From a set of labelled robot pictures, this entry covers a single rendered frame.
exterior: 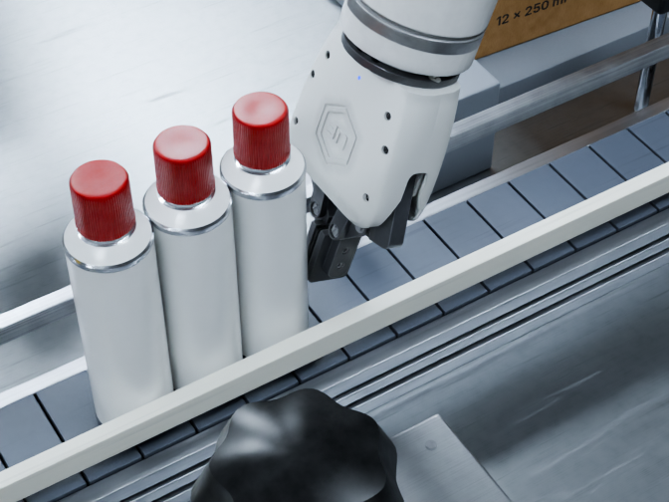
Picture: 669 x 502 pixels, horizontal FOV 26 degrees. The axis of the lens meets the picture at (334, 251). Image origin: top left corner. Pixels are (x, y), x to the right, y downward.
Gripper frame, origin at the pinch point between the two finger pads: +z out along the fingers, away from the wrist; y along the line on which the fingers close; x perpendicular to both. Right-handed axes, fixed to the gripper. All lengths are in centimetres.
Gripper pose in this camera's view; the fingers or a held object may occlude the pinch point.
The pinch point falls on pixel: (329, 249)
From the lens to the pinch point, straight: 95.2
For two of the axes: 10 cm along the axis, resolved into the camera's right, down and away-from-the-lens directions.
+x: 8.0, -1.2, 5.9
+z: -2.9, 7.8, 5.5
